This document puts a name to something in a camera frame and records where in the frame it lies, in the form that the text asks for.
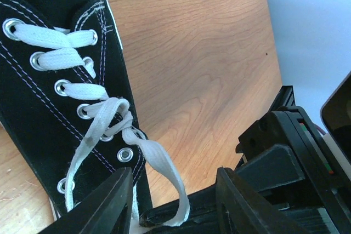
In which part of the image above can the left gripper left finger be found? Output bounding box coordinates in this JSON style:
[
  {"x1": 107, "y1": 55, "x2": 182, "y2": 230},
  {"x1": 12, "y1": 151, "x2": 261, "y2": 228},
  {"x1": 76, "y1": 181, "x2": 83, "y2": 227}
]
[{"x1": 41, "y1": 167, "x2": 133, "y2": 234}]

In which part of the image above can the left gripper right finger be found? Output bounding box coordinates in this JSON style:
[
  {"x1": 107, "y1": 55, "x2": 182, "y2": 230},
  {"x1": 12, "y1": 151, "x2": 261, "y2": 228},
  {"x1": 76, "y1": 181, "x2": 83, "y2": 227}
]
[{"x1": 216, "y1": 168, "x2": 308, "y2": 233}]

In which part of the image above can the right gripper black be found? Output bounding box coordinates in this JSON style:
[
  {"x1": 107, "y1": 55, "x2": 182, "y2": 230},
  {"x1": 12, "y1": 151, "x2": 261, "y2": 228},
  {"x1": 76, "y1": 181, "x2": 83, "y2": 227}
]
[{"x1": 235, "y1": 106, "x2": 350, "y2": 233}]

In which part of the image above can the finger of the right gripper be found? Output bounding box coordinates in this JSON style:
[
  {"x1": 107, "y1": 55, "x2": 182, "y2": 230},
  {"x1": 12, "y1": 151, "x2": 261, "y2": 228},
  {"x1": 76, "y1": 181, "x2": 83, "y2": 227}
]
[{"x1": 138, "y1": 184, "x2": 291, "y2": 234}]

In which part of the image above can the white shoelace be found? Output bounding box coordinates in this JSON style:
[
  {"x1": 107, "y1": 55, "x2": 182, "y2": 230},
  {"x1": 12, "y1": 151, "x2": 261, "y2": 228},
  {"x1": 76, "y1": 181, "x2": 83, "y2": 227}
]
[{"x1": 3, "y1": 19, "x2": 190, "y2": 227}]

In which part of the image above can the black white sneaker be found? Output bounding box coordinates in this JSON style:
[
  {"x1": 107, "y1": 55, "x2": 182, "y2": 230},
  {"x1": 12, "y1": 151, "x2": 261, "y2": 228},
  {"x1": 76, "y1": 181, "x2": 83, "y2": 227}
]
[{"x1": 1, "y1": 0, "x2": 152, "y2": 220}]

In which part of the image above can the black aluminium frame rail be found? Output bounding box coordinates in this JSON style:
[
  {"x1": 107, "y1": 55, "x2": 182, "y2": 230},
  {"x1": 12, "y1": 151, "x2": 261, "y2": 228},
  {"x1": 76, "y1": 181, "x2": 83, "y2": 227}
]
[{"x1": 269, "y1": 85, "x2": 296, "y2": 111}]

